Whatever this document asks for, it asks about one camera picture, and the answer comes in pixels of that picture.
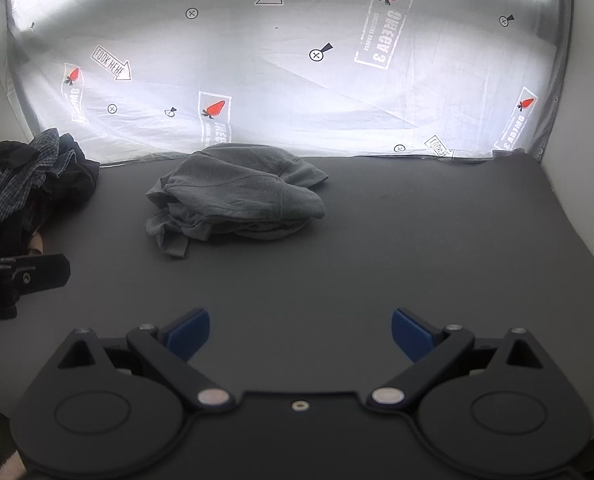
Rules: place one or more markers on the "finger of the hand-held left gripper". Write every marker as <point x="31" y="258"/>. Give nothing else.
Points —
<point x="44" y="271"/>

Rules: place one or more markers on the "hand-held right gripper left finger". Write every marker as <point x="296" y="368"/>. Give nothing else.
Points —
<point x="193" y="332"/>

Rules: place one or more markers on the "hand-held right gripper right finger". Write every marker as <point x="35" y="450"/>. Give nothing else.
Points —
<point x="411" y="332"/>

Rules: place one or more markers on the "grey zip hoodie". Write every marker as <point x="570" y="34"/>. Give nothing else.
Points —
<point x="237" y="195"/>

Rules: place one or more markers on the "beige cloth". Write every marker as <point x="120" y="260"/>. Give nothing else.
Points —
<point x="37" y="244"/>

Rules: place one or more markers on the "blue plaid shirt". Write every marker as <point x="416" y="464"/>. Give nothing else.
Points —
<point x="12" y="187"/>

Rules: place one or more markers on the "black garment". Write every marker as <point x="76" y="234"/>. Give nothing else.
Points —
<point x="4" y="152"/>
<point x="77" y="180"/>

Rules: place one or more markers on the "dark blue garment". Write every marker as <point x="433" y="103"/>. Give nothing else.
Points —
<point x="72" y="152"/>

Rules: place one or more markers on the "white printed sheet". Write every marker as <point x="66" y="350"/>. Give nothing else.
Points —
<point x="287" y="60"/>

